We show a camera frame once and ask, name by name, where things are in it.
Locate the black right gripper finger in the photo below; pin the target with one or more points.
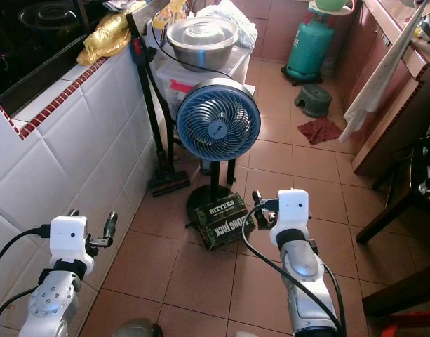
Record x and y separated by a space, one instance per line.
265 220
257 199

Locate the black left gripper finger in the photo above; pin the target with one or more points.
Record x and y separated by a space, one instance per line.
73 212
110 225

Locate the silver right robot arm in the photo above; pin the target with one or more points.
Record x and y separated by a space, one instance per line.
304 281

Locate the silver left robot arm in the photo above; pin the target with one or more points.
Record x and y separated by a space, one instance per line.
52 303

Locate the green Long Jack Bitters box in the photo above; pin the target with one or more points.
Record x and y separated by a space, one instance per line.
225 222

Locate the blue standing fan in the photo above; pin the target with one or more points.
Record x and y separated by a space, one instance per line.
218 119

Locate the red floor rag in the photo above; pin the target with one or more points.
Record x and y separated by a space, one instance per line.
320 130

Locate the grey robot foot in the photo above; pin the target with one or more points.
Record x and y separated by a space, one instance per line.
136 328

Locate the small green plastic stool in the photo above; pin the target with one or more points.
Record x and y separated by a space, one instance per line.
313 100

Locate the black stick vacuum cleaner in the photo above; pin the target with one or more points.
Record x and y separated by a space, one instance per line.
150 105

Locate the dark wooden chair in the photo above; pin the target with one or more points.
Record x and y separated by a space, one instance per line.
400 200

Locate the white appliance with red label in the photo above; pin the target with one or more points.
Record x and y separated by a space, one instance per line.
169 95

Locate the brown kitchen cabinet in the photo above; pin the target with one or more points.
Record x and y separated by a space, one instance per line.
393 133

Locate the dark wooden furniture edge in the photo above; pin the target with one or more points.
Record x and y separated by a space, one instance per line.
404 295

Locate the green gas cylinder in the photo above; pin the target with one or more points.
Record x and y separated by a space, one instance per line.
309 45

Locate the black gas stove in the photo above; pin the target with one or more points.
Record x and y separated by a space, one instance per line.
32 49

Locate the large steel bowl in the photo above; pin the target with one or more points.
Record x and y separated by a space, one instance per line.
203 38

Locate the white hanging cloth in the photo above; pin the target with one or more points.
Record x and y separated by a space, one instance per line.
383 77

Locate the yellow plastic bag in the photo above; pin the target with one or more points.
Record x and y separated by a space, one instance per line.
106 38

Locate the red object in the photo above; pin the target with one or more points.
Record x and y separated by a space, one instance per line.
411 326

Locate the white plastic bag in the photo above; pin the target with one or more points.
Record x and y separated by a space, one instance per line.
232 20

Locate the green bowl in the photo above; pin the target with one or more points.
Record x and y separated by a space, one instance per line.
332 3

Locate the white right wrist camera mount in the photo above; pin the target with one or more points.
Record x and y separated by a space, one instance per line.
292 210

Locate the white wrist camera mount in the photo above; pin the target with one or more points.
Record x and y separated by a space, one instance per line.
67 237
292 210

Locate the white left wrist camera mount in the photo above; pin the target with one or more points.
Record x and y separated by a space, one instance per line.
67 237

